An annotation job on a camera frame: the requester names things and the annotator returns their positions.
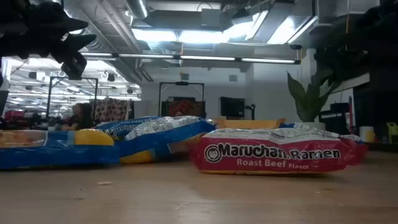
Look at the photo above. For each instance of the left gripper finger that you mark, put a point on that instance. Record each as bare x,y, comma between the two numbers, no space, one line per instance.
81,41
76,24

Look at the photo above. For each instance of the red Maruchan ramen pack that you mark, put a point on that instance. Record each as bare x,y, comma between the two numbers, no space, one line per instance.
273,158

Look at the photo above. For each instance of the floral patterned panel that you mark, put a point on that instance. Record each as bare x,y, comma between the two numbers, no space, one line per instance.
110,109

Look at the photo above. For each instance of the dark cabinet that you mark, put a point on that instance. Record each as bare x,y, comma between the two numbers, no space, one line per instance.
376,105

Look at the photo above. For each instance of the person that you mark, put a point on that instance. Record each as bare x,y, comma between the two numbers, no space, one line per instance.
81,116

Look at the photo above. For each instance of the green potted plant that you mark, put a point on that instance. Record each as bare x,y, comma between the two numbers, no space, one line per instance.
308,99

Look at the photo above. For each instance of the yellow-green container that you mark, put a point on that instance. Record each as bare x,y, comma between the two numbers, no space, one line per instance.
392,132

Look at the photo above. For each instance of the red patterned panel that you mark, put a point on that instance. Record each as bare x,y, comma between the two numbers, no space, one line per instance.
186,108

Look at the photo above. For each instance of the long ceiling light bar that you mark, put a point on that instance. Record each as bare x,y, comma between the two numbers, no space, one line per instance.
205,58

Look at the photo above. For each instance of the black monitor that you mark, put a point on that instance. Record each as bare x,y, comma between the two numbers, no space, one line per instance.
231,107

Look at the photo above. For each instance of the silver ventilation duct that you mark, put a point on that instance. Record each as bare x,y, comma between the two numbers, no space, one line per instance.
136,7

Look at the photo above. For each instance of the black station frame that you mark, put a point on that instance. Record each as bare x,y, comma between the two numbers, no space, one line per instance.
48,96
182,83

